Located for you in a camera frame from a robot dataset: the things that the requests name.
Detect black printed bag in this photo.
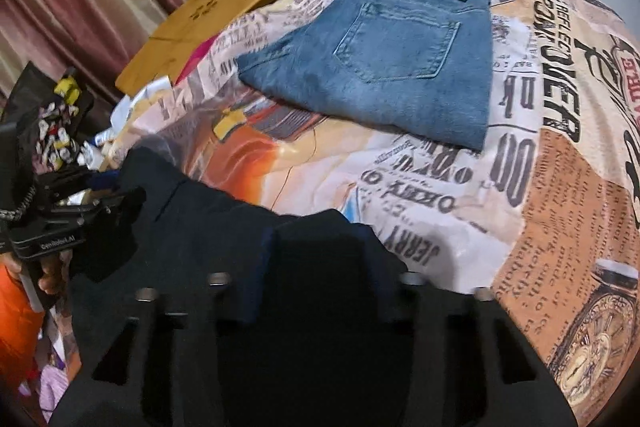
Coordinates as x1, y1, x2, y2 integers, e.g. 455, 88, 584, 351
0, 62, 96, 178

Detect blue denim jeans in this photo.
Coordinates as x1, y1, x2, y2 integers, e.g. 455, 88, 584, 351
235, 0, 494, 152

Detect person's left hand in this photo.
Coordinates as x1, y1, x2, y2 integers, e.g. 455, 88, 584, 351
20, 251, 72, 308

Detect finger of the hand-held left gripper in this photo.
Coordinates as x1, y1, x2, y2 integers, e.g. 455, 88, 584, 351
97, 186, 147, 230

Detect printed blanket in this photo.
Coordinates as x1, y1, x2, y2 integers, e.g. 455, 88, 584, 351
107, 0, 640, 423

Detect orange garment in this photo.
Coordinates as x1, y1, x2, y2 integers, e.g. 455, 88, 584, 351
0, 266, 48, 389

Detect dark navy pants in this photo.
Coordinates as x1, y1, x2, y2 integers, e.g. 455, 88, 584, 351
67, 147, 416, 427

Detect lilac cloth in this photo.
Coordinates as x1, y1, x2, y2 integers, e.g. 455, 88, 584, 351
20, 357, 72, 424

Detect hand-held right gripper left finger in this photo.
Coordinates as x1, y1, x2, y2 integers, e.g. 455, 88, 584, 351
50, 227, 276, 427

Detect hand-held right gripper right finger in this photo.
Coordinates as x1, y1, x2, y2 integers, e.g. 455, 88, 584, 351
360, 227, 581, 427

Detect wooden lap board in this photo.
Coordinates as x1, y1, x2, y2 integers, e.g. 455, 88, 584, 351
115, 0, 311, 95

